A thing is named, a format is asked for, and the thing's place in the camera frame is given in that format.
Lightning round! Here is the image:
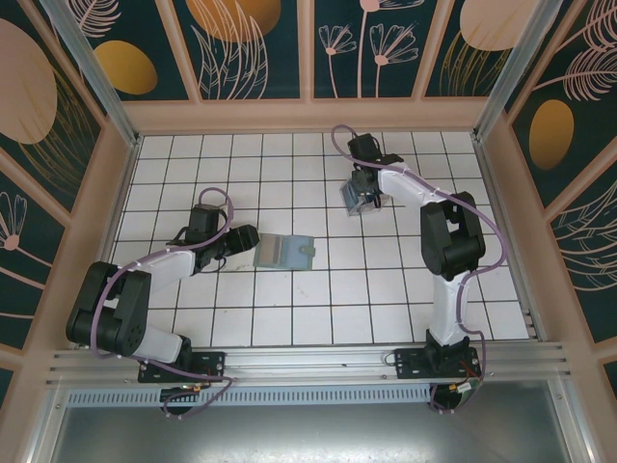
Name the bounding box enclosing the aluminium mounting rail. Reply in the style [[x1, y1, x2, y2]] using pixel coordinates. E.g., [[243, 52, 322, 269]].
[[45, 340, 575, 387]]

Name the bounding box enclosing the pale blue credit card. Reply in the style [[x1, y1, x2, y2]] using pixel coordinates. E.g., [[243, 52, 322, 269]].
[[341, 181, 361, 211]]

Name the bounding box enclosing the green circuit board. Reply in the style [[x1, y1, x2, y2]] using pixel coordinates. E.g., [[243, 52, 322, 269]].
[[455, 379, 481, 401]]

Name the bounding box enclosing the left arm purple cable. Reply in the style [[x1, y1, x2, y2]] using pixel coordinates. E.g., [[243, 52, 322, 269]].
[[89, 187, 236, 421]]

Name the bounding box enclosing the aluminium frame post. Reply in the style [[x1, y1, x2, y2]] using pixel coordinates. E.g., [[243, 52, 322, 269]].
[[471, 0, 571, 142], [40, 0, 142, 149]]

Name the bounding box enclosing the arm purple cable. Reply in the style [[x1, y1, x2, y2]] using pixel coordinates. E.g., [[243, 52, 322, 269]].
[[89, 187, 236, 421], [331, 123, 506, 416]]

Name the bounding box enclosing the black controller box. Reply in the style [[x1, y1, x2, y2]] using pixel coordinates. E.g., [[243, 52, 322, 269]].
[[158, 384, 206, 419]]

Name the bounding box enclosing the slotted grey cable duct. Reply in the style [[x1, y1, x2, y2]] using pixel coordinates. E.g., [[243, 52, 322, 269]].
[[65, 388, 435, 407]]

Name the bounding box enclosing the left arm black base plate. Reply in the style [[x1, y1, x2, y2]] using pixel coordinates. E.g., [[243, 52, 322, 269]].
[[138, 350, 228, 385]]

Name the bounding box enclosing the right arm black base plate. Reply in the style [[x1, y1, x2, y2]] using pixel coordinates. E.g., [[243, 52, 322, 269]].
[[393, 346, 483, 382]]

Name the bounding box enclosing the clear acrylic card box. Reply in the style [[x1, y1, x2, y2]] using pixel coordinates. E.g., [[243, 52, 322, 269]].
[[339, 177, 385, 219]]

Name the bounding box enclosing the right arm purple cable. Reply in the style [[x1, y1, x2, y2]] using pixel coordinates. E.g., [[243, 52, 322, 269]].
[[331, 123, 506, 416]]

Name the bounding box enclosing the grey metal sheet panel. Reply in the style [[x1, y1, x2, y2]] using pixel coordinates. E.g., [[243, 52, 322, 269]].
[[47, 404, 587, 463]]

